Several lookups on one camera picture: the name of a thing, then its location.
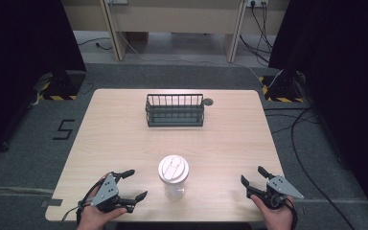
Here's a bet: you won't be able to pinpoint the black curtain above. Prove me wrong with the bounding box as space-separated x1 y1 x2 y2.
267 0 368 221
0 0 87 162

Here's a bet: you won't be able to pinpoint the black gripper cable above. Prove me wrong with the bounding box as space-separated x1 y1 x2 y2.
60 178 109 225

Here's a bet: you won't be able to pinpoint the beige wooden desk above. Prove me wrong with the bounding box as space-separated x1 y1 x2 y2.
60 0 290 64

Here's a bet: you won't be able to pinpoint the person's right hand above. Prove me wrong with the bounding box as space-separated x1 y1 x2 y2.
250 195 297 230

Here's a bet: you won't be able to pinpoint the black wrist strap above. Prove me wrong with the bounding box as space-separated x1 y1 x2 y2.
283 195 300 230

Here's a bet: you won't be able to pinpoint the grey tape strip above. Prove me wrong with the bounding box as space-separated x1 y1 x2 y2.
40 197 64 208

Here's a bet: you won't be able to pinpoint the clear cup with white lid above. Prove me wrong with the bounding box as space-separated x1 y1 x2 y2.
157 154 191 201

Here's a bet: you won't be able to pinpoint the black cables from wall socket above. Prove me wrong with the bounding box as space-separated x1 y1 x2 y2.
239 1 275 66

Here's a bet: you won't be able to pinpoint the black wire basket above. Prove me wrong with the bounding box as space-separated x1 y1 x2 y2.
145 93 206 128

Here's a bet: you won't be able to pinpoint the person's left hand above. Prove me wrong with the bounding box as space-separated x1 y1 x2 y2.
76 173 128 230

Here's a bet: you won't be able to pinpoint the long black floor cable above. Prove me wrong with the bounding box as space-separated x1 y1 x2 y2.
289 106 357 230

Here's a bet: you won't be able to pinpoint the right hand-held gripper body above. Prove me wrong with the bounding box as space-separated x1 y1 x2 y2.
246 174 305 211

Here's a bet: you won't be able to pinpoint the stand base with hazard tape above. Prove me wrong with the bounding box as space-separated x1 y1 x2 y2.
258 74 307 104
33 70 87 102

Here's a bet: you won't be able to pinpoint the thin black floor cables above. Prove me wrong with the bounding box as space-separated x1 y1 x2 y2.
263 106 321 135

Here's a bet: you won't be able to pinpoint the white wall socket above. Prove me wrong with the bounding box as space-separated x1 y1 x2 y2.
244 0 270 8

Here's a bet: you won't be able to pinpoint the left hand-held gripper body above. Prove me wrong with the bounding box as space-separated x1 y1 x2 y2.
90 172 136 215

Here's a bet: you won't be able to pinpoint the short black floor cable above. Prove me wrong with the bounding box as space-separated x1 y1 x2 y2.
77 36 113 52

